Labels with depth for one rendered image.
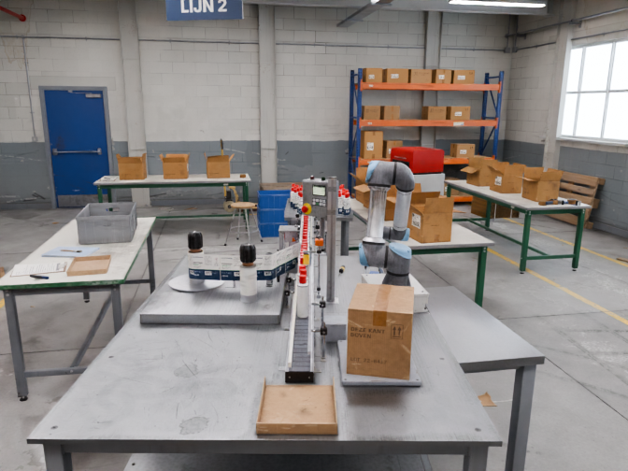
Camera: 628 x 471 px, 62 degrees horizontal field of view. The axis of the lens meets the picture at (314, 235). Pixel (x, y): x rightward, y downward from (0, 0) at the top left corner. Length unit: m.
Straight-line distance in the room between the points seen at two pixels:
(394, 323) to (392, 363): 0.16
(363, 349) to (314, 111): 8.55
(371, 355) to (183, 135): 8.49
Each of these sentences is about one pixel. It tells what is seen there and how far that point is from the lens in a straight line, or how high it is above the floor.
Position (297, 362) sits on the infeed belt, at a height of 0.88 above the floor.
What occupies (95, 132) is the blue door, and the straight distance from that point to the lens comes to 10.34.
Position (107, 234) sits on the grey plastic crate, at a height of 0.88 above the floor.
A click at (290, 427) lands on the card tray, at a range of 1.79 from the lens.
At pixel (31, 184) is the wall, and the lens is 10.77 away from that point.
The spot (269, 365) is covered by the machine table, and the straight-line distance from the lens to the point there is 2.20.
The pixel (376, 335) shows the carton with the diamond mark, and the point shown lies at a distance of 2.01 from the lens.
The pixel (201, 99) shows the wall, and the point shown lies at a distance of 10.16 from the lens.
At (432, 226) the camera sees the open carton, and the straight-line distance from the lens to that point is 4.33.
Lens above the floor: 1.85
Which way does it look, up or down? 14 degrees down
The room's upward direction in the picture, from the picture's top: straight up
